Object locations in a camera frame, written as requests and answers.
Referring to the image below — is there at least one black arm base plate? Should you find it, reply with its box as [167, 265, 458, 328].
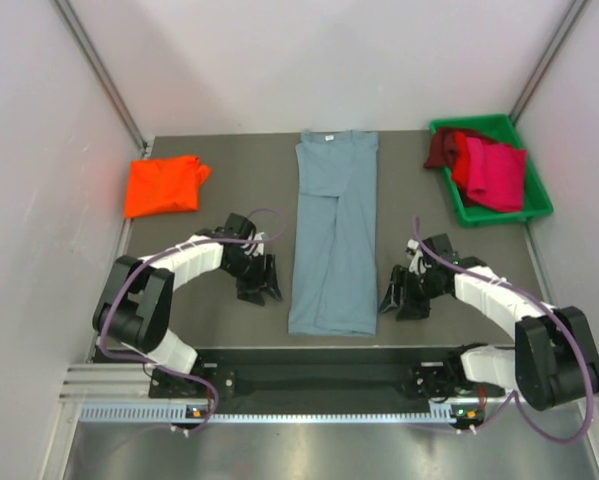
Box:
[148, 363, 505, 401]

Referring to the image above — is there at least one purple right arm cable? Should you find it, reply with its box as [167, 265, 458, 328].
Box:
[411, 214, 596, 445]

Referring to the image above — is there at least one dark red t shirt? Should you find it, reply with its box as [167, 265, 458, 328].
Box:
[423, 127, 495, 169]

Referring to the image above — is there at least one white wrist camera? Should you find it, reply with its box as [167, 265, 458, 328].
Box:
[247, 231, 268, 257]
[405, 239, 427, 275]

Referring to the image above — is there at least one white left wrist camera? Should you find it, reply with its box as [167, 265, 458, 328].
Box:
[247, 231, 268, 257]

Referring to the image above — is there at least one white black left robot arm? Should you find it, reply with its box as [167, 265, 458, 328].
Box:
[92, 213, 282, 397]

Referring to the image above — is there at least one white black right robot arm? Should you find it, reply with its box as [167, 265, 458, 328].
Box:
[379, 234, 599, 411]

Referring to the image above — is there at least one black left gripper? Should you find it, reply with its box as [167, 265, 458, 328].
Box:
[223, 252, 282, 307]

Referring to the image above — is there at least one blue grey t shirt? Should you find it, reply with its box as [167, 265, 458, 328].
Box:
[288, 130, 379, 336]

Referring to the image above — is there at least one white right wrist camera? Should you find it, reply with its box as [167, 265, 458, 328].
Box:
[405, 239, 427, 275]

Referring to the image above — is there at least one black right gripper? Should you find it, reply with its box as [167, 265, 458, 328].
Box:
[378, 264, 447, 321]

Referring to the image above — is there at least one orange folded t shirt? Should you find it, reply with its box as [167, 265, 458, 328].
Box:
[124, 155, 212, 219]

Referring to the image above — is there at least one pink t shirt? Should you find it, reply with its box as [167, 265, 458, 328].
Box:
[467, 140, 527, 213]

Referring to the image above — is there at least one green plastic bin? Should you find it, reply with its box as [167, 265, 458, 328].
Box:
[424, 114, 554, 228]

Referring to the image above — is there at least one grey slotted cable duct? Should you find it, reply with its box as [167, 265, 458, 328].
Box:
[79, 403, 479, 424]

